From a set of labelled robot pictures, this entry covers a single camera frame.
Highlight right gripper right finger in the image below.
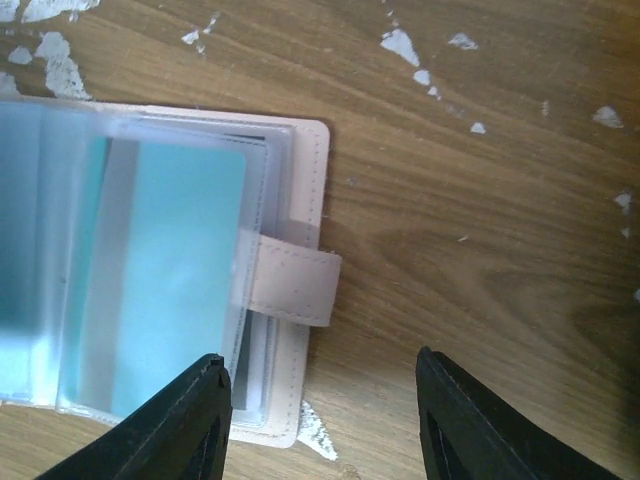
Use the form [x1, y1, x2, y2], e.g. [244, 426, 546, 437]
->
[416, 346, 617, 479]

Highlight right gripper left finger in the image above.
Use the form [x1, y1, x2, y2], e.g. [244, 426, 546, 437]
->
[39, 354, 232, 479]

